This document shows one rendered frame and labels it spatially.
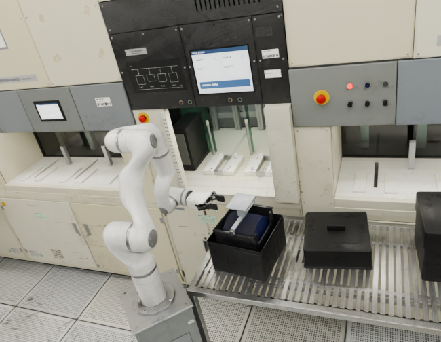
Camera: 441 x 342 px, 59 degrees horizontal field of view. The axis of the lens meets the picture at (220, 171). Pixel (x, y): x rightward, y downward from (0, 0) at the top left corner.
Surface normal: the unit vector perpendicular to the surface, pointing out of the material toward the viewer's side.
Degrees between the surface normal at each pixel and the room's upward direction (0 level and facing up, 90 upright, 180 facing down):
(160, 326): 90
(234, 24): 90
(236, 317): 0
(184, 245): 90
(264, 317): 0
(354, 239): 0
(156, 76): 90
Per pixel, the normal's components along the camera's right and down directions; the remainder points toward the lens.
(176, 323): 0.41, 0.38
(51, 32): -0.34, 0.51
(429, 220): -0.18, -0.86
